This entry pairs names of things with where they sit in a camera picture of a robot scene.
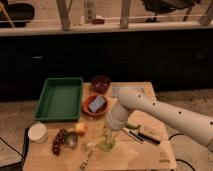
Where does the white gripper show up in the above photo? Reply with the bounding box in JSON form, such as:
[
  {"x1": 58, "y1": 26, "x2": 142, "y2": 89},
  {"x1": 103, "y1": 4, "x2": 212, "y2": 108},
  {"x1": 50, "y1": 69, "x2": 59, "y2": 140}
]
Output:
[{"x1": 105, "y1": 102, "x2": 130, "y2": 131}]

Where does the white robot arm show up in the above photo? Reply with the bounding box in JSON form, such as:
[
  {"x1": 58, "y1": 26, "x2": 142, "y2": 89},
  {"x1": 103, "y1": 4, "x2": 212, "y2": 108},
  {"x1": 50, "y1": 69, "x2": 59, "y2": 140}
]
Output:
[{"x1": 105, "y1": 87, "x2": 213, "y2": 152}]

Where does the green plastic cup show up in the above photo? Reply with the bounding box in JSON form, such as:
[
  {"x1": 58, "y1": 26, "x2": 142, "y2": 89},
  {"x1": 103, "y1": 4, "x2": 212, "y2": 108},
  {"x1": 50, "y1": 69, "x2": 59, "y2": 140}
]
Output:
[{"x1": 99, "y1": 139, "x2": 116, "y2": 151}]

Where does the small metal cup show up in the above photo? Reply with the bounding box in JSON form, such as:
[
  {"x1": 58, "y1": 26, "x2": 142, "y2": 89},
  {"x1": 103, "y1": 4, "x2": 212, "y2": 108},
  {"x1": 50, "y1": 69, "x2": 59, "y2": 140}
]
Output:
[{"x1": 64, "y1": 132, "x2": 78, "y2": 149}]

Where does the white paper cup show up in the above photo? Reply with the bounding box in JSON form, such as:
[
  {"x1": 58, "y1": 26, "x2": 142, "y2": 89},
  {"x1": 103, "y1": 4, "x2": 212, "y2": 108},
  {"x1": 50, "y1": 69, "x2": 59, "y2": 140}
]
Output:
[{"x1": 28, "y1": 123, "x2": 48, "y2": 143}]

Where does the green pepper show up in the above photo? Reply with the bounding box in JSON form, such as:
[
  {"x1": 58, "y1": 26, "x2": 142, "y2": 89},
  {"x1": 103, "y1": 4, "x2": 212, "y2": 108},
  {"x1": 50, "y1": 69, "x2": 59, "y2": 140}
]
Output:
[{"x1": 125, "y1": 123, "x2": 141, "y2": 130}]

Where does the blue sponge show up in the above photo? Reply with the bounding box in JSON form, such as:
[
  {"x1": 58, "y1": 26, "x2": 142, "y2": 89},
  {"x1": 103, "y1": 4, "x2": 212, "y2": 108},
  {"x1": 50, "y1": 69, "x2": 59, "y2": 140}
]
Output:
[{"x1": 88, "y1": 96, "x2": 106, "y2": 113}]

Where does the grey folded cloth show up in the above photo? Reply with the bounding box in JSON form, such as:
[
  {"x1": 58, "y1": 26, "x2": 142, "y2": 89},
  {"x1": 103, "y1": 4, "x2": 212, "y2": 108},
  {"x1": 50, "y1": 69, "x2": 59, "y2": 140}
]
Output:
[{"x1": 111, "y1": 87, "x2": 121, "y2": 98}]

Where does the orange bowl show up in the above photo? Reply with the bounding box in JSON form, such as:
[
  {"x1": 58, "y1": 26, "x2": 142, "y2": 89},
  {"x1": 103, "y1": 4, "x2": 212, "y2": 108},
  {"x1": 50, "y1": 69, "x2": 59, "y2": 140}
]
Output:
[{"x1": 82, "y1": 94, "x2": 108, "y2": 117}]

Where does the dark red bowl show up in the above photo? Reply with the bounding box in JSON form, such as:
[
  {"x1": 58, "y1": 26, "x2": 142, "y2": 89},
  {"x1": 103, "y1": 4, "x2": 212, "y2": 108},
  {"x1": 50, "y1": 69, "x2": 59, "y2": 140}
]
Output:
[{"x1": 91, "y1": 75, "x2": 111, "y2": 94}]

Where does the yellow apple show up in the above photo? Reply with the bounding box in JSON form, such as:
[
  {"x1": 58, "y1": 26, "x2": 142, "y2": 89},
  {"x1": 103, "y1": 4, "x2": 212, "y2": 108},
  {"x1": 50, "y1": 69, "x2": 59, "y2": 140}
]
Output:
[{"x1": 75, "y1": 122, "x2": 87, "y2": 136}]

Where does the metal fork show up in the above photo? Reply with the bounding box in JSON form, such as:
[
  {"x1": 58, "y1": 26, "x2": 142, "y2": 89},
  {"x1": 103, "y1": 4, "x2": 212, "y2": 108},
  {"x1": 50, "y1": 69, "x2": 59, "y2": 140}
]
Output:
[{"x1": 77, "y1": 148, "x2": 95, "y2": 171}]

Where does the green plastic tray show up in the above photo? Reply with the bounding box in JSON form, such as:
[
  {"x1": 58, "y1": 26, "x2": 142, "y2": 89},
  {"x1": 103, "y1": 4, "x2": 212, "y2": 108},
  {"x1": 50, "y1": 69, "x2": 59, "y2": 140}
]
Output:
[{"x1": 34, "y1": 77, "x2": 83, "y2": 122}]

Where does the red grapes bunch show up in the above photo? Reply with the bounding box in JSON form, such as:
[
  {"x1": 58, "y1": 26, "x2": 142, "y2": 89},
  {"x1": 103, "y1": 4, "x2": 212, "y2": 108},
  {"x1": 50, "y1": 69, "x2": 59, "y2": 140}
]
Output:
[{"x1": 52, "y1": 129, "x2": 67, "y2": 156}]

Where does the red small object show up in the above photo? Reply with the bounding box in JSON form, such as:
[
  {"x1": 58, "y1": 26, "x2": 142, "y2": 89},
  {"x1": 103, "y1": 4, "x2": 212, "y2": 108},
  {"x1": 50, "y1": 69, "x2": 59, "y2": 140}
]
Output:
[{"x1": 92, "y1": 19, "x2": 105, "y2": 25}]

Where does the black office chair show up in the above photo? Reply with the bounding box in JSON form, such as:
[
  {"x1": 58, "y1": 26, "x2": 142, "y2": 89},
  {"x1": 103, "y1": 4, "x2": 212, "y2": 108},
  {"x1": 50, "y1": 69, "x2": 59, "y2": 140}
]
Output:
[{"x1": 141, "y1": 0, "x2": 201, "y2": 23}]

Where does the black chair left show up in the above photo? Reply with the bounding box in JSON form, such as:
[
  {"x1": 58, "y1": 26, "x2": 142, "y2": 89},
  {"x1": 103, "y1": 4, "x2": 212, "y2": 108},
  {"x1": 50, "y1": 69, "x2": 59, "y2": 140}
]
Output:
[{"x1": 0, "y1": 0, "x2": 35, "y2": 28}]

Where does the black cable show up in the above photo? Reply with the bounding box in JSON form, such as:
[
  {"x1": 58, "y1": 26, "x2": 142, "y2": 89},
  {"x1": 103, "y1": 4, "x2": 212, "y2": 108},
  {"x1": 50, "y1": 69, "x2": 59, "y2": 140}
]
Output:
[{"x1": 167, "y1": 132, "x2": 213, "y2": 171}]

